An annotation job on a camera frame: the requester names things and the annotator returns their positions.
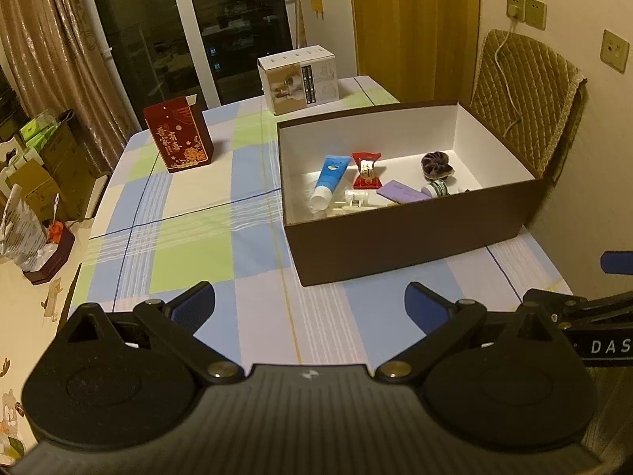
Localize blue cream tube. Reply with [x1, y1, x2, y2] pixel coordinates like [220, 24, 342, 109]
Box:
[309, 156, 351, 212]

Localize red gift box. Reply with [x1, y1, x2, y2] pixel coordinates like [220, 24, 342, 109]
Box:
[143, 95, 214, 173]

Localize purple cream tube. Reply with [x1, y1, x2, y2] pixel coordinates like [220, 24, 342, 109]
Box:
[377, 180, 430, 205]

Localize wall socket pair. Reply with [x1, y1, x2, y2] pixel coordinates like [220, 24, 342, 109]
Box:
[506, 0, 547, 31]

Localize white power cable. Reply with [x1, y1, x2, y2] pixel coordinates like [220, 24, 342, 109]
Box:
[491, 18, 526, 140]

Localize dark wooden tray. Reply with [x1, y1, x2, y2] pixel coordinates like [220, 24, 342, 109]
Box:
[23, 224, 75, 285]

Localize brown cardboard storage box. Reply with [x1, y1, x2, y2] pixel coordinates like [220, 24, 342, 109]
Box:
[277, 102, 545, 286]

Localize white hair clip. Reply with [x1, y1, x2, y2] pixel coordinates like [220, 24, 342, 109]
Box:
[326, 190, 395, 217]

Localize checkered tablecloth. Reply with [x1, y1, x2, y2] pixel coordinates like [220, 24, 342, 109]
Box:
[72, 76, 568, 367]

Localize white product box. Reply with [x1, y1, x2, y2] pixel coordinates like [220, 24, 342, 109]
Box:
[258, 45, 339, 116]

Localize red snack packet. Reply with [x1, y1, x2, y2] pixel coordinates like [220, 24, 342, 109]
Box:
[352, 152, 382, 190]

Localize wooden door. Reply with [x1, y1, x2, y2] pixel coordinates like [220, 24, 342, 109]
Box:
[352, 0, 481, 103]

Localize dark scrunchie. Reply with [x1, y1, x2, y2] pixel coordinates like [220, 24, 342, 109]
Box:
[421, 151, 454, 181]

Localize plastic bag of swabs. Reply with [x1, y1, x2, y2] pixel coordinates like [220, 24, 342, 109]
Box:
[1, 184, 48, 272]

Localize stacked cardboard boxes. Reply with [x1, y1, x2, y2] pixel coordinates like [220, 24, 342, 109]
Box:
[1, 109, 110, 222]

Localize brown curtain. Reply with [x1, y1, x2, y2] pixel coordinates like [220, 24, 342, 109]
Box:
[1, 0, 135, 171]

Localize orange handled screwdriver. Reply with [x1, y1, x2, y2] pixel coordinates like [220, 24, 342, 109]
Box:
[48, 193, 63, 243]

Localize quilted chair cushion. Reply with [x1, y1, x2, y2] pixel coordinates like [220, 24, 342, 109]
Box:
[470, 29, 587, 182]

